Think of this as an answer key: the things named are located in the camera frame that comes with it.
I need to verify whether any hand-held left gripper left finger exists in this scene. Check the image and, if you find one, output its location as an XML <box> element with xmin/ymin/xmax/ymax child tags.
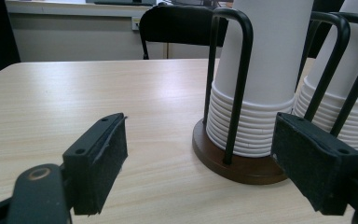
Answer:
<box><xmin>62</xmin><ymin>112</ymin><xmax>129</xmax><ymax>217</ymax></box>

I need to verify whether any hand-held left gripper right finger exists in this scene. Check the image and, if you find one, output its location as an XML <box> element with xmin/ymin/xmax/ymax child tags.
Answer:
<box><xmin>270</xmin><ymin>111</ymin><xmax>358</xmax><ymax>217</ymax></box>

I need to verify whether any stack of white paper cups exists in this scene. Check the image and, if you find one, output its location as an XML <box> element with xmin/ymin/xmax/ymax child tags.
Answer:
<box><xmin>205</xmin><ymin>0</ymin><xmax>315</xmax><ymax>159</ymax></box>
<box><xmin>292</xmin><ymin>0</ymin><xmax>358</xmax><ymax>151</ymax></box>

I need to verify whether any black folding chair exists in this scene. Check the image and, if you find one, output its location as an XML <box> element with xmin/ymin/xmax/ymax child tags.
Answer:
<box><xmin>138</xmin><ymin>2</ymin><xmax>231</xmax><ymax>61</ymax></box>

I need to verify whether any white wall outlet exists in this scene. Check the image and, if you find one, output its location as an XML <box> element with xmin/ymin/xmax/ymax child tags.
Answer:
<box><xmin>131</xmin><ymin>16</ymin><xmax>142</xmax><ymax>32</ymax></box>

